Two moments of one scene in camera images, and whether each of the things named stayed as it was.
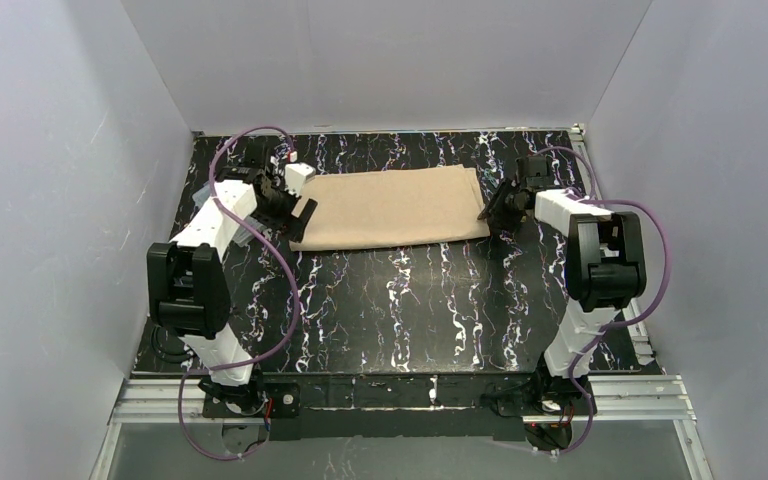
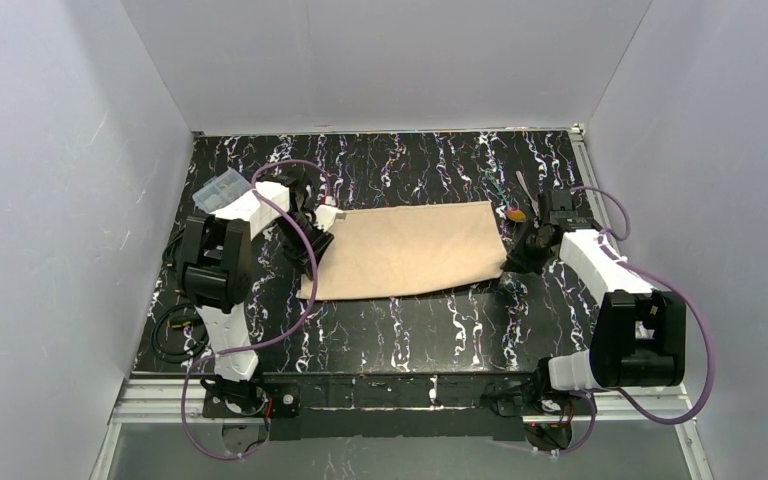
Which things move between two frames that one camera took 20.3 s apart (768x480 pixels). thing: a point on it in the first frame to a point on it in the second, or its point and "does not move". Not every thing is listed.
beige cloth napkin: (367, 207) to (392, 248)
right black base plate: (522, 397) does not move
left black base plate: (284, 399) does not move
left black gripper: (284, 206) to (314, 237)
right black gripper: (502, 204) to (525, 248)
